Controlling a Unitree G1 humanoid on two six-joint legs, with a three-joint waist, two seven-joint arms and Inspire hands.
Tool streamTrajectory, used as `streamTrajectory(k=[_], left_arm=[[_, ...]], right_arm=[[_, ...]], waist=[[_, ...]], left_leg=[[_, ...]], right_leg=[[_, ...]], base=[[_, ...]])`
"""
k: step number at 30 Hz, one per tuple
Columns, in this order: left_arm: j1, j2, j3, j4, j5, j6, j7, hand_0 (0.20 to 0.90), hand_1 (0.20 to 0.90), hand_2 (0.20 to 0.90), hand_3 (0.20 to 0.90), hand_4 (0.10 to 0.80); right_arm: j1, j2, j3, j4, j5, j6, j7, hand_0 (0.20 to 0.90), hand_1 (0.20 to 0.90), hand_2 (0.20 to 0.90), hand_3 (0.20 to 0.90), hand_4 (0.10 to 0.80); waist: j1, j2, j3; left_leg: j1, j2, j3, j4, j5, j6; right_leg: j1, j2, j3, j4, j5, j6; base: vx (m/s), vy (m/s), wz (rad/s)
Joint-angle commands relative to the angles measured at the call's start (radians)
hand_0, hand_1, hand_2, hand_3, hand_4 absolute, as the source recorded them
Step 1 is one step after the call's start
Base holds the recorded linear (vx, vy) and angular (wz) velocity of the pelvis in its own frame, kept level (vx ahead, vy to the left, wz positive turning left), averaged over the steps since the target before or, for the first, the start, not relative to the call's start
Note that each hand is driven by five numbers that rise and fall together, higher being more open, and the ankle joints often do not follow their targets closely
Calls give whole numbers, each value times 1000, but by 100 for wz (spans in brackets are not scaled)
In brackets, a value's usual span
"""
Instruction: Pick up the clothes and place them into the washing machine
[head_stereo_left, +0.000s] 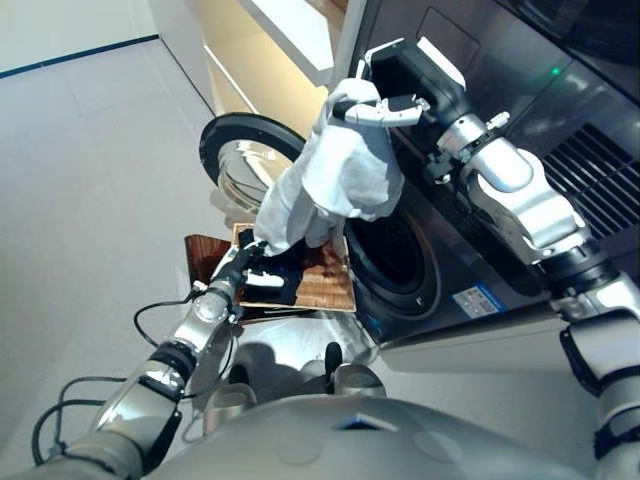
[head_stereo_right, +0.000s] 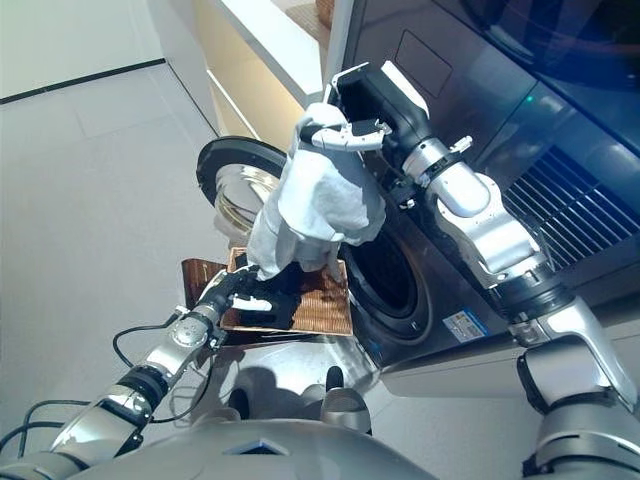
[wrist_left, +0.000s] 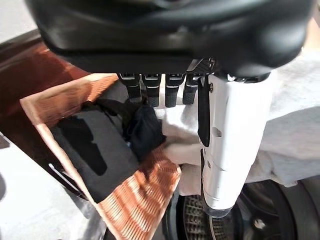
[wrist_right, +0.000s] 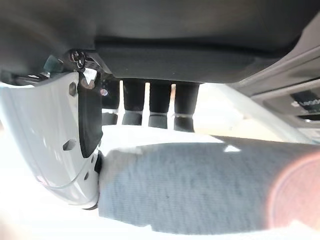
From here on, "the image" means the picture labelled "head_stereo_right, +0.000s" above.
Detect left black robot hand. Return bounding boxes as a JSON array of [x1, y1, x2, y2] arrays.
[[197, 264, 274, 314]]

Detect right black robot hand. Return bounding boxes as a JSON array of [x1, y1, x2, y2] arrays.
[[299, 62, 431, 158]]

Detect light grey sweatshirt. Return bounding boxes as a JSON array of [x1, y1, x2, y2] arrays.
[[247, 102, 387, 282]]

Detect round washing machine door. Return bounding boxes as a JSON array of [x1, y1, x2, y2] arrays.
[[196, 137, 289, 247]]

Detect brown acrylic stool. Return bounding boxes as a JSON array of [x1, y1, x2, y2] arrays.
[[180, 257, 361, 352]]

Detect black folded garment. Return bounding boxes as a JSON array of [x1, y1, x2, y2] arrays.
[[239, 262, 304, 331]]

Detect woven wicker laundry basket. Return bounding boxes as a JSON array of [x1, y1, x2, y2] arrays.
[[219, 245, 355, 337]]

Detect left silver robot leg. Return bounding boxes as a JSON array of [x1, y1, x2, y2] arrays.
[[194, 387, 252, 427]]

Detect silver robot leg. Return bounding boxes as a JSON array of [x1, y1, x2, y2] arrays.
[[194, 387, 252, 427], [319, 364, 374, 437]]

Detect white shelf cabinet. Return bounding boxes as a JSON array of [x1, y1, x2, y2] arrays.
[[147, 0, 357, 147]]

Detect right silver robot leg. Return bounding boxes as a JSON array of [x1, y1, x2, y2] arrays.
[[319, 364, 374, 437]]

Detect silver robot torso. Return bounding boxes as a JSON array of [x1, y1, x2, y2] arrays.
[[84, 417, 532, 480]]

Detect blue white instruction sticker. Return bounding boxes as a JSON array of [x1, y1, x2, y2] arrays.
[[446, 308, 490, 345]]

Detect white appliance platform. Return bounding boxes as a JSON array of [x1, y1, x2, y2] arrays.
[[382, 294, 640, 402]]

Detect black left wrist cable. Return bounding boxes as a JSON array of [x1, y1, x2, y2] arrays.
[[0, 324, 214, 454]]

